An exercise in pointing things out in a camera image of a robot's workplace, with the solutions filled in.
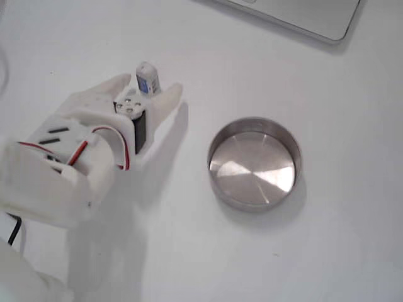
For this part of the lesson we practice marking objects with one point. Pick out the small white and blue box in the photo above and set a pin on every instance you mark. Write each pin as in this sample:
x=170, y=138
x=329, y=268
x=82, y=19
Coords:
x=146, y=78

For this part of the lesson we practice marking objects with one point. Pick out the round metal bowl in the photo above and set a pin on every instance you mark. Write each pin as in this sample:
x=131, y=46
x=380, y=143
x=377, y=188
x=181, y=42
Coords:
x=252, y=170

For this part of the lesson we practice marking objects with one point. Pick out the silver laptop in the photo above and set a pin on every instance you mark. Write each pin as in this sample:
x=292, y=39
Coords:
x=299, y=12

